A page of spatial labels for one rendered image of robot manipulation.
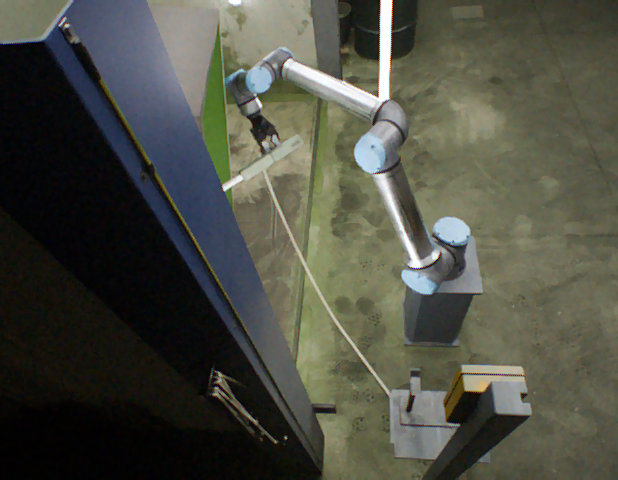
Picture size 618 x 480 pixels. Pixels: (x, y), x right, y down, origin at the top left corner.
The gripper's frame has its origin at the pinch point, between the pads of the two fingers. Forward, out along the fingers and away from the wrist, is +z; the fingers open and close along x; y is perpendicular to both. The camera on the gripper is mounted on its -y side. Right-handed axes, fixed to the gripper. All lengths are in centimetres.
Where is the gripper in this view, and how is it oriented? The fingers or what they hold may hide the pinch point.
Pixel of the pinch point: (276, 154)
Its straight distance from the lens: 196.0
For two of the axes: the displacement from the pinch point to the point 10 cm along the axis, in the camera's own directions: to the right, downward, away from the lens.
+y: -4.4, -2.3, 8.7
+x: -7.9, 5.5, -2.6
